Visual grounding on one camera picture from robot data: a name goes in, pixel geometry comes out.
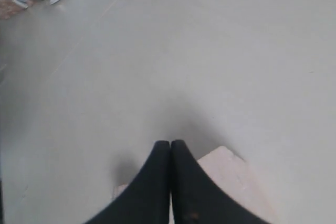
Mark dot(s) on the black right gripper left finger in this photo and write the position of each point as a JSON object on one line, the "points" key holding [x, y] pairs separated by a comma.
{"points": [[147, 198]]}

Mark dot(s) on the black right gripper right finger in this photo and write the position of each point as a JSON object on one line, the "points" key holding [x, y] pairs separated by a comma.
{"points": [[196, 198]]}

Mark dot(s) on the large pale wooden cube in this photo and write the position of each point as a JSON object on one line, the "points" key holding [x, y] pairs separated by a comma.
{"points": [[232, 175]]}

